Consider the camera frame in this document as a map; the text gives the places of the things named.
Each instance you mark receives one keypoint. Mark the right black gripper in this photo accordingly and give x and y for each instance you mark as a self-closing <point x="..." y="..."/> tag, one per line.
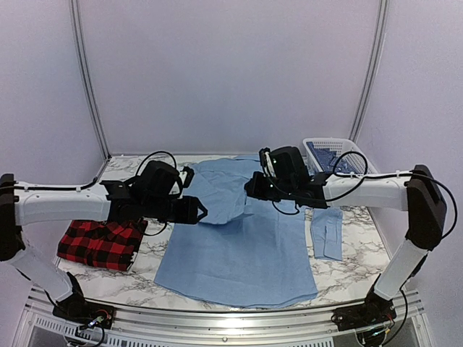
<point x="255" y="191"/>

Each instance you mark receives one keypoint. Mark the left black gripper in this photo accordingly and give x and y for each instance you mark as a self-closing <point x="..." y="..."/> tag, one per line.
<point x="189" y="213"/>

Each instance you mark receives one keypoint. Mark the light blue long sleeve shirt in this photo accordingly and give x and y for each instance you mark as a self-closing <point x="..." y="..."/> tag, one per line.
<point x="246" y="252"/>

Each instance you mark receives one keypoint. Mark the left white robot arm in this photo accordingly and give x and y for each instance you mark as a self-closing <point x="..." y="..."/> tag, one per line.
<point x="157" y="193"/>

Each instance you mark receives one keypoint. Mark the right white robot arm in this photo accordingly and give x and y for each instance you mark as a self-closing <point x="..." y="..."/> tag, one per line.
<point x="415" y="196"/>

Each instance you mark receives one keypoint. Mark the blue patterned shirt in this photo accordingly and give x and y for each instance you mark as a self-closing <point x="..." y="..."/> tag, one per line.
<point x="329" y="160"/>

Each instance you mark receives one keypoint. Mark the white plastic basket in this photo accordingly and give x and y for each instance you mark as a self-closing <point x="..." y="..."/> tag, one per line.
<point x="340" y="145"/>

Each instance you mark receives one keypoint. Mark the red black plaid shirt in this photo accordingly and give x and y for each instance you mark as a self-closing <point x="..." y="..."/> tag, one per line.
<point x="107" y="245"/>

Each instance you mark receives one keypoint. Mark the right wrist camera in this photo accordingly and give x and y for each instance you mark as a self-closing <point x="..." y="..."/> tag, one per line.
<point x="266" y="162"/>

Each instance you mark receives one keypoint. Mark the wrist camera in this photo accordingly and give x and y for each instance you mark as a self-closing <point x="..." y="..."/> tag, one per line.
<point x="186" y="176"/>
<point x="266" y="162"/>

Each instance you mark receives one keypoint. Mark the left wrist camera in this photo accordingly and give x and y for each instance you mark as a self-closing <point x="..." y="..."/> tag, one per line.
<point x="186" y="176"/>

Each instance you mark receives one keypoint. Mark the aluminium front frame rail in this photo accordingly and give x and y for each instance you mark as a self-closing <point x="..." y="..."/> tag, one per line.
<point x="311" y="326"/>

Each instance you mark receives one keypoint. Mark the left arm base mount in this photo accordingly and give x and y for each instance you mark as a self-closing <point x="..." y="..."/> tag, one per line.
<point x="86" y="312"/>

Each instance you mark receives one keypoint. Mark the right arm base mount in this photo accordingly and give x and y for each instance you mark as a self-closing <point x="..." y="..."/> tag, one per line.
<point x="362" y="315"/>

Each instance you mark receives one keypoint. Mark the left aluminium wall post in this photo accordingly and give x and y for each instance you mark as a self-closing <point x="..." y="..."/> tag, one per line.
<point x="89" y="93"/>

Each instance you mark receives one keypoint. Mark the aluminium wall post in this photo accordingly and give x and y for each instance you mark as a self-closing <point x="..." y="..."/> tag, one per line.
<point x="372" y="69"/>
<point x="89" y="93"/>

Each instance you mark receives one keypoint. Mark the right aluminium wall post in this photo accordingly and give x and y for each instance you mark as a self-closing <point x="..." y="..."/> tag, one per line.
<point x="372" y="69"/>

